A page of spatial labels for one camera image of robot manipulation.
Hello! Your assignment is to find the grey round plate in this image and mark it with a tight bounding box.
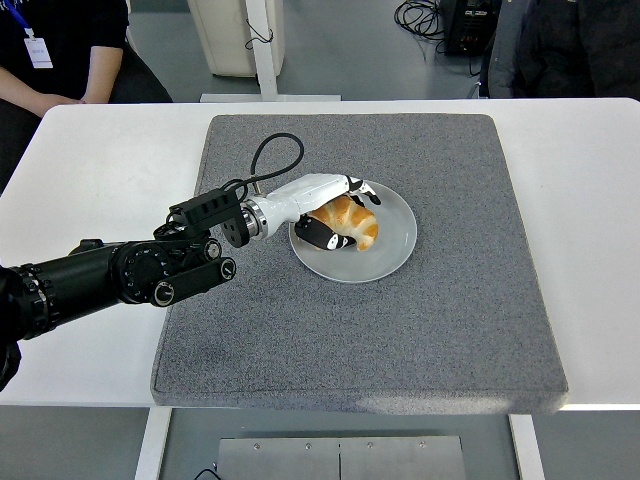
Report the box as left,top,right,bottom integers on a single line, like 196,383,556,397
288,180,418,284

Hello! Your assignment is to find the grey fabric mat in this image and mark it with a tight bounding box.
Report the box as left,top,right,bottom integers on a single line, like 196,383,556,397
149,113,569,416

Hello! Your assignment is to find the black equipment box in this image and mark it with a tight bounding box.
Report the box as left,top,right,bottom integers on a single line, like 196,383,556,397
442,0,503,57

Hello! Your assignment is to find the black floor cable bundle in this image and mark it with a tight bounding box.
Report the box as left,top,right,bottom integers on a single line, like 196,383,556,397
392,0,449,56

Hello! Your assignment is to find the golden croissant bread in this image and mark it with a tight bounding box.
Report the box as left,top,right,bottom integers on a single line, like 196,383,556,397
310,194,380,252

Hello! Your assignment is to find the white table column with base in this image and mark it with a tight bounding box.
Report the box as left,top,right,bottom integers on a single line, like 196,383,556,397
199,0,342,105

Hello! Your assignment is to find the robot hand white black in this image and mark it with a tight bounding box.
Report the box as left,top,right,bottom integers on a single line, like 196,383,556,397
257,172,382,251

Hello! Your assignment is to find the grey metal plate with screws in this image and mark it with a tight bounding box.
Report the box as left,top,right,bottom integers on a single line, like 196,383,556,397
215,435,467,480

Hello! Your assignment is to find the person in dark jacket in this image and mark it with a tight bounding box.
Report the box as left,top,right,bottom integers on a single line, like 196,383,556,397
478,0,640,100

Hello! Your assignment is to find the white table leg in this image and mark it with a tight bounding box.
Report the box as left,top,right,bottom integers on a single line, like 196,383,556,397
133,407,174,480
508,413,546,480

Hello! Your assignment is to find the seated person with badge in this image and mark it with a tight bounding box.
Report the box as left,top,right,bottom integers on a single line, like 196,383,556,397
0,0,174,194

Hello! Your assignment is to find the black cable on column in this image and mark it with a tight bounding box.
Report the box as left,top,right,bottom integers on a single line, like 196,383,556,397
243,24,275,51

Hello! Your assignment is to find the white badge with blue lanyard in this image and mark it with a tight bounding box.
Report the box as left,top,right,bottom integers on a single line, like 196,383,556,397
2,0,54,70

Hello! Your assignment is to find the person's right hand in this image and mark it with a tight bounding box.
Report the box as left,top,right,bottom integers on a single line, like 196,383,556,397
34,93,82,112

